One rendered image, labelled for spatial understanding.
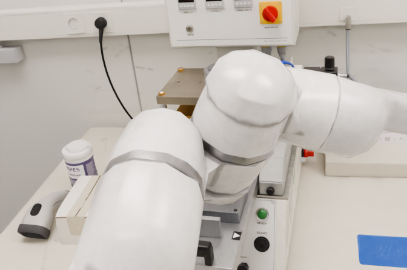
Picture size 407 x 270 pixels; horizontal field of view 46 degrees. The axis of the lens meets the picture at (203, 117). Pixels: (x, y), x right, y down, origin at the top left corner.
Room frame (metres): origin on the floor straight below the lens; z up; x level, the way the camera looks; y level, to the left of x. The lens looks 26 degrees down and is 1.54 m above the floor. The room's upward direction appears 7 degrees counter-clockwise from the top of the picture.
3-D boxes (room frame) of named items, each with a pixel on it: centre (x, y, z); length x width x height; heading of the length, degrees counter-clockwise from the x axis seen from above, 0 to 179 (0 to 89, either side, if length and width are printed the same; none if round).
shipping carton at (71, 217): (1.04, 0.32, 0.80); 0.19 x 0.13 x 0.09; 166
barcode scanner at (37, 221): (1.07, 0.45, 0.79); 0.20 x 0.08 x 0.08; 166
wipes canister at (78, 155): (1.22, 0.38, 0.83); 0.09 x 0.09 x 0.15
